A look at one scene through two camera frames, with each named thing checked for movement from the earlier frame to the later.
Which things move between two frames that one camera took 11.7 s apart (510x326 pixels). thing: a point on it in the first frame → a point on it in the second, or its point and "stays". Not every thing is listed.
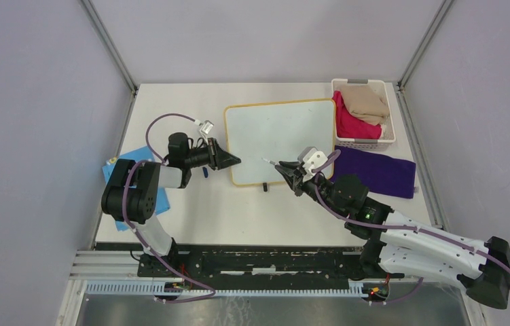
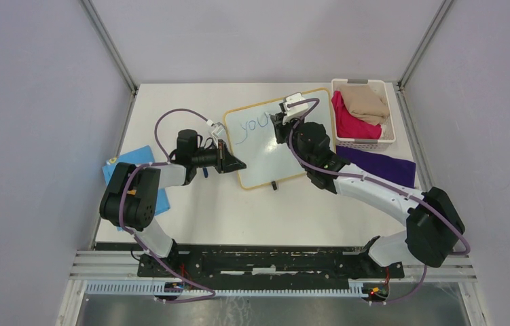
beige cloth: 367,102 stays
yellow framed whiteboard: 276,132 stays
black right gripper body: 310,187 → 284,130
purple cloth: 383,174 stays
